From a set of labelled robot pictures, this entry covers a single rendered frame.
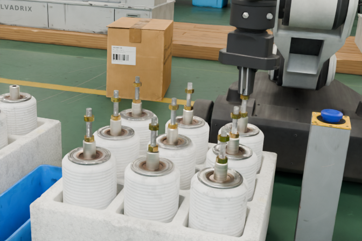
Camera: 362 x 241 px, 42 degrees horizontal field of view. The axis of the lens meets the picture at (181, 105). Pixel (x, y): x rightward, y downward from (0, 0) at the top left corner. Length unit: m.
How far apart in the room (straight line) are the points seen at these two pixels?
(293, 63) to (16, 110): 0.78
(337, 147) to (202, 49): 1.94
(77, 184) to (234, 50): 0.39
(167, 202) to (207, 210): 0.07
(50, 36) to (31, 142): 2.01
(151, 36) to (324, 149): 1.14
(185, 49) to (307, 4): 1.71
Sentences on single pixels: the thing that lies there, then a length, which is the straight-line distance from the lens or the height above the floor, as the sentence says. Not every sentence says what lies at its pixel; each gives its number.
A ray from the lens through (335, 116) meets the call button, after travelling 0.92.
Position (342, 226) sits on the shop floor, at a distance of 1.22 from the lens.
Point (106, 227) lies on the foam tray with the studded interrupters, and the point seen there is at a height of 0.17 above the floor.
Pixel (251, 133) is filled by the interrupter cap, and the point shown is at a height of 0.25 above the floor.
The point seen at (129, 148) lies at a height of 0.23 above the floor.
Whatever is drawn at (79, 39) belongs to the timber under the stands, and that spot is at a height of 0.05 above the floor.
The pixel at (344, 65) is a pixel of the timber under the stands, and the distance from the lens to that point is 2.77.
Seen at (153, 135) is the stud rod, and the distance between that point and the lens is 0.79.
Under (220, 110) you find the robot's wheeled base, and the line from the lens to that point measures 1.30.
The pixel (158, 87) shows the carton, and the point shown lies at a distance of 1.96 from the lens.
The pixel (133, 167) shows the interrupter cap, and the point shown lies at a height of 0.25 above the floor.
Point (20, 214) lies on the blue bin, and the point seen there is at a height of 0.05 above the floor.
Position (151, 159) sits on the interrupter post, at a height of 0.27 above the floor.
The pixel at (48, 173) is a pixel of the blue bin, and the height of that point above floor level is 0.10.
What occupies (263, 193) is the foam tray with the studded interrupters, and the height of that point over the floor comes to 0.18.
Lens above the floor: 0.61
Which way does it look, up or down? 18 degrees down
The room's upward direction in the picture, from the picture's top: 3 degrees clockwise
